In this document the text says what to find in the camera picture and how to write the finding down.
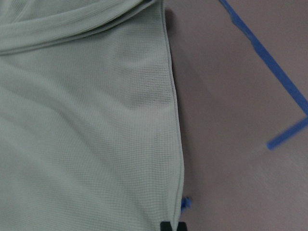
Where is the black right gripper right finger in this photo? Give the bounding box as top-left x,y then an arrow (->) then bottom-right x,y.
177,221 -> 188,231

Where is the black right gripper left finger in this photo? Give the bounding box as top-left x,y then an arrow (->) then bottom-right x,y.
160,221 -> 172,231

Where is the sage green long-sleeve shirt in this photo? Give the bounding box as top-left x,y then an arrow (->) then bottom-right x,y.
0,0 -> 184,231

